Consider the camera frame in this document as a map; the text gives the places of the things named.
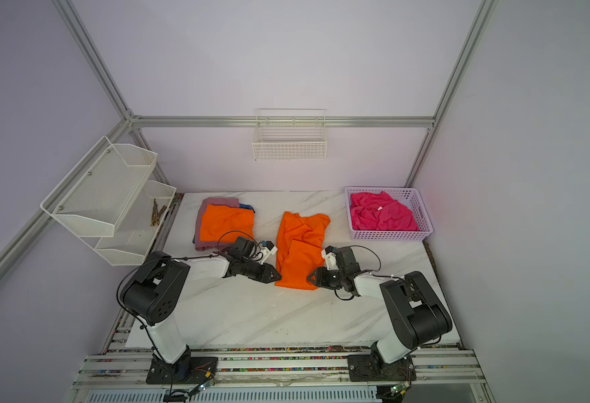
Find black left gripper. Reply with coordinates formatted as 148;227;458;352
240;259;282;283

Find orange t-shirt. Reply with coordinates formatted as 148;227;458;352
197;205;255;244
276;212;331;290

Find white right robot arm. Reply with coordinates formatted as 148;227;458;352
307;267;454;364

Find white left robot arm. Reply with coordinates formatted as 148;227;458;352
117;251;282;365

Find folded orange t-shirt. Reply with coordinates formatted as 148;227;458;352
197;205;255;244

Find folded blue t-shirt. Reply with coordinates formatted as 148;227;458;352
239;203;255;213

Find folded mauve t-shirt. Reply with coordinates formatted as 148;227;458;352
193;197;240;252

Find lilac perforated plastic basket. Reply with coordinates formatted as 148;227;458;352
345;186;434;241

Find pink t-shirt in basket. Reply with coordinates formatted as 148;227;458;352
350;191;419;232

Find wooden clothespins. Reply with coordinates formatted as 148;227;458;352
150;198;168;227

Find white mesh lower shelf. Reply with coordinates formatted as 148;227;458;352
92;181;176;266

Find white mesh shelf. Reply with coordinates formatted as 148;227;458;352
92;181;176;266
40;136;157;238

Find white mesh upper shelf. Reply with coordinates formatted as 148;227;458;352
40;136;157;238

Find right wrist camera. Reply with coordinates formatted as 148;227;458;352
321;246;361;275

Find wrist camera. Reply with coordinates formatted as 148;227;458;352
321;246;361;275
230;237;278;265

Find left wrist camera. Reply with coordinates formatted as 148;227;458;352
230;237;278;265

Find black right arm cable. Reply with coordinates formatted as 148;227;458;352
334;245;444;349

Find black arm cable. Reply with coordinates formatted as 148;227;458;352
115;230;266;403
334;245;444;349

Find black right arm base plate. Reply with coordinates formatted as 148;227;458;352
347;354;417;382

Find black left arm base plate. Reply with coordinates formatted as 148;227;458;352
146;355;219;386

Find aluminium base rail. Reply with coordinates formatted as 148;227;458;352
67;330;494;402

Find white wire wall basket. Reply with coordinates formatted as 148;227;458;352
251;108;328;161

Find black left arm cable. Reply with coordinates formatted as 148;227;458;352
115;230;266;403

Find aluminium frame profile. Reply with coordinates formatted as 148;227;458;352
0;1;497;286

